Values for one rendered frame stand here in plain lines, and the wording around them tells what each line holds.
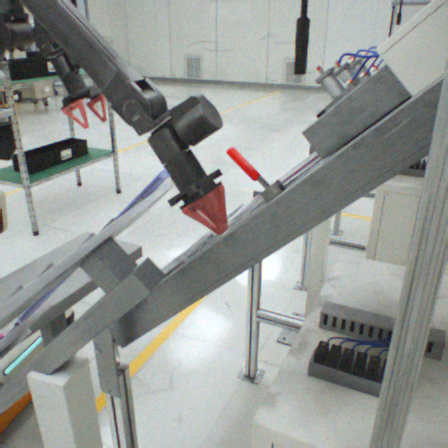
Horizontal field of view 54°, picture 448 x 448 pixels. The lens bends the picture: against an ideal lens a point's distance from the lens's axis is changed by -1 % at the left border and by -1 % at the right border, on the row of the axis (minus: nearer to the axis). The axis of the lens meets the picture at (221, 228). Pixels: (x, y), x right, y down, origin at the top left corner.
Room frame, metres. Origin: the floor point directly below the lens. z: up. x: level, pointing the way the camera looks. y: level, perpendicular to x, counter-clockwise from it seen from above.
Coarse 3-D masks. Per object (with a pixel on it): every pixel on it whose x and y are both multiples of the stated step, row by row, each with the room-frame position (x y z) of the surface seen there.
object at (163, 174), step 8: (160, 176) 0.54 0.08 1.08; (168, 176) 0.54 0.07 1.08; (152, 184) 0.54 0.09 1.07; (160, 184) 0.54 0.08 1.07; (144, 192) 0.54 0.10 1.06; (152, 192) 0.54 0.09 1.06; (136, 200) 0.55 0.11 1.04; (128, 208) 0.55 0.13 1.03; (72, 272) 0.59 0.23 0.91; (64, 280) 0.59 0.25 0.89; (56, 288) 0.60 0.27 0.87; (48, 296) 0.61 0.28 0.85; (32, 304) 0.62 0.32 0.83; (40, 304) 0.61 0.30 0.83; (32, 312) 0.62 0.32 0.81; (24, 320) 0.63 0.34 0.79; (0, 336) 0.65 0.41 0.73
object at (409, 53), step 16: (416, 16) 0.51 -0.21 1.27; (432, 16) 0.51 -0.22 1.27; (400, 32) 0.52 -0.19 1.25; (416, 32) 0.51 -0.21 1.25; (432, 32) 0.50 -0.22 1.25; (384, 48) 0.53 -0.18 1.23; (400, 48) 0.52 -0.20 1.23; (416, 48) 0.51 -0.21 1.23; (432, 48) 0.50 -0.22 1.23; (400, 64) 0.52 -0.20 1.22; (416, 64) 0.51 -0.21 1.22; (432, 64) 0.50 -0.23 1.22; (400, 80) 0.52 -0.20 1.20; (416, 80) 0.51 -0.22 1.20; (432, 80) 0.50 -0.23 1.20
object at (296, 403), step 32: (352, 256) 1.17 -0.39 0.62; (352, 288) 0.99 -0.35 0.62; (384, 288) 0.99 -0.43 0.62; (288, 352) 0.74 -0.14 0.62; (384, 352) 0.74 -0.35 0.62; (288, 384) 0.65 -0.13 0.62; (320, 384) 0.65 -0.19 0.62; (416, 384) 0.65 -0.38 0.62; (256, 416) 0.57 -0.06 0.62; (288, 416) 0.57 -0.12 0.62; (320, 416) 0.57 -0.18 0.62; (352, 416) 0.57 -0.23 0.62; (416, 416) 0.57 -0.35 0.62
